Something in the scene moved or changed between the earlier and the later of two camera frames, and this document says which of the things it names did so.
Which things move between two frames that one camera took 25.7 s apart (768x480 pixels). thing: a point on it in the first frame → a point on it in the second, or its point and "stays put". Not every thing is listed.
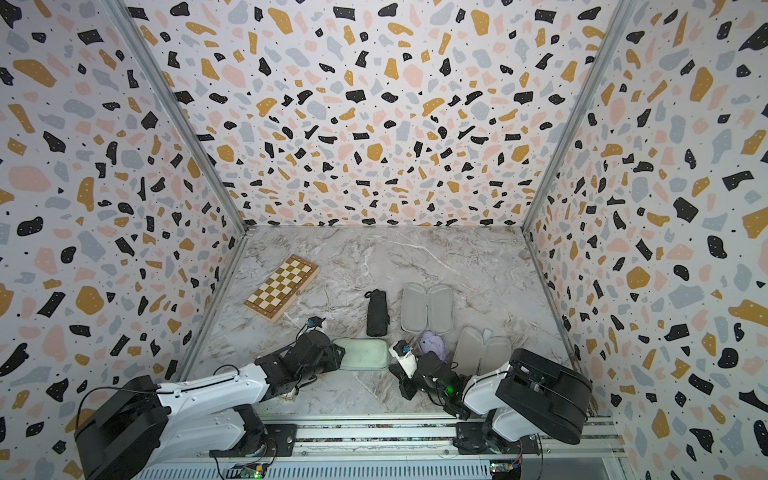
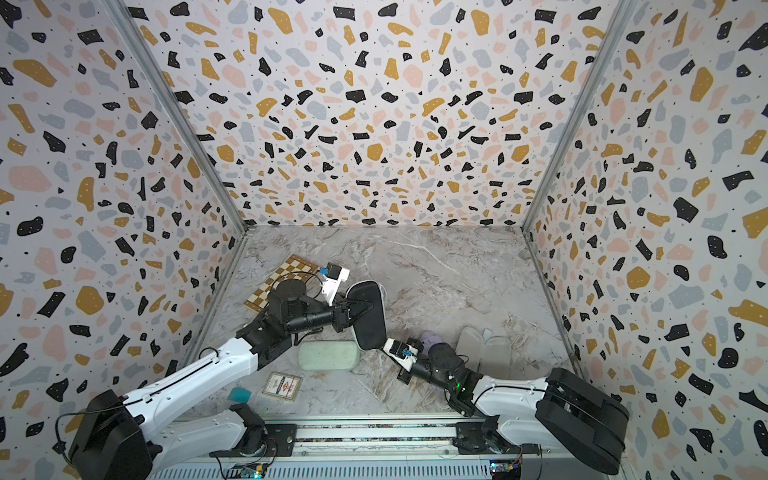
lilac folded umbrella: x=432 y=342 stays put
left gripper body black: x=329 y=363 → x=314 y=320
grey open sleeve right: x=475 y=356 stays put
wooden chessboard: x=273 y=297 stays put
